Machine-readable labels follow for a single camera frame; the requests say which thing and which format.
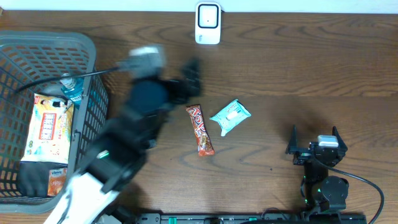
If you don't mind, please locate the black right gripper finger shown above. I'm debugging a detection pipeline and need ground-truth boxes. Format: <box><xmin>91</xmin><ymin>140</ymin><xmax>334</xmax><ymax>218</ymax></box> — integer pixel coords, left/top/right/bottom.
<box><xmin>332</xmin><ymin>126</ymin><xmax>348</xmax><ymax>152</ymax></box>
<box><xmin>285</xmin><ymin>125</ymin><xmax>298</xmax><ymax>154</ymax></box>

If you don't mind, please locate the mint green wipes pack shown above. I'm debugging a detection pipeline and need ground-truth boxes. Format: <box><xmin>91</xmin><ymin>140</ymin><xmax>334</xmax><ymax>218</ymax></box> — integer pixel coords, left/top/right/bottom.
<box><xmin>210</xmin><ymin>99</ymin><xmax>251</xmax><ymax>137</ymax></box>

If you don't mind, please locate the teal mouthwash bottle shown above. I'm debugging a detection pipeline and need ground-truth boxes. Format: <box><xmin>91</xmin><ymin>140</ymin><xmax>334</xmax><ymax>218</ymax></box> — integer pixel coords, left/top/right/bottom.
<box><xmin>60</xmin><ymin>73</ymin><xmax>84</xmax><ymax>109</ymax></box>

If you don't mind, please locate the yellow snack bag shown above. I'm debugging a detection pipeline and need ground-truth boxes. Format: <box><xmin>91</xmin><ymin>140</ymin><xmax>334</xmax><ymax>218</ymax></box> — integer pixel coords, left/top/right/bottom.
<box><xmin>22</xmin><ymin>93</ymin><xmax>74</xmax><ymax>164</ymax></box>

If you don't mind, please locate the small orange tissue pack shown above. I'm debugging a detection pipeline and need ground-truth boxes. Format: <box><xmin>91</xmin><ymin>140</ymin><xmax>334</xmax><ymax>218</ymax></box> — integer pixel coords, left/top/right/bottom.
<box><xmin>47</xmin><ymin>168</ymin><xmax>67</xmax><ymax>197</ymax></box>

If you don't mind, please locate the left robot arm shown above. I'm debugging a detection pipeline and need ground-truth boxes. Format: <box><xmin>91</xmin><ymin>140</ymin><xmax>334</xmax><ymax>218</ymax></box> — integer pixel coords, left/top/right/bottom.
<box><xmin>46</xmin><ymin>58</ymin><xmax>201</xmax><ymax>224</ymax></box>

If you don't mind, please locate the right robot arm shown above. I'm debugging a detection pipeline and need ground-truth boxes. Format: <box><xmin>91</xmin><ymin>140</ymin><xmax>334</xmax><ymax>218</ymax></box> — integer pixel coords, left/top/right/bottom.
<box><xmin>285</xmin><ymin>127</ymin><xmax>349</xmax><ymax>213</ymax></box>

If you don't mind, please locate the white barcode scanner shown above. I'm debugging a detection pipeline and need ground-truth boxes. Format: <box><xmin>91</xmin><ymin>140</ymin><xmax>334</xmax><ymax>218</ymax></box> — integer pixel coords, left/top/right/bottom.
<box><xmin>195</xmin><ymin>2</ymin><xmax>221</xmax><ymax>45</ymax></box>

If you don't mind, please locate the red chocolate bar wrapper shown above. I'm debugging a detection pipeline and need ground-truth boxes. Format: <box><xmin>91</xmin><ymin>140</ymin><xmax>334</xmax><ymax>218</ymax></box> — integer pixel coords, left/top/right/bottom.
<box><xmin>186</xmin><ymin>105</ymin><xmax>215</xmax><ymax>157</ymax></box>

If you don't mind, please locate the grey plastic shopping basket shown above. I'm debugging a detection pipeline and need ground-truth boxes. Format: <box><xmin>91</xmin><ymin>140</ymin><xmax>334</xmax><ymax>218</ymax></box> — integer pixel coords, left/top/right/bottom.
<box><xmin>1</xmin><ymin>30</ymin><xmax>109</xmax><ymax>214</ymax></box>

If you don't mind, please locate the black aluminium rail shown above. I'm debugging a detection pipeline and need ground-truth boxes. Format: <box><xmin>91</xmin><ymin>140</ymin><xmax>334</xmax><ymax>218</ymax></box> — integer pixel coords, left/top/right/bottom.
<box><xmin>135</xmin><ymin>213</ymin><xmax>367</xmax><ymax>224</ymax></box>

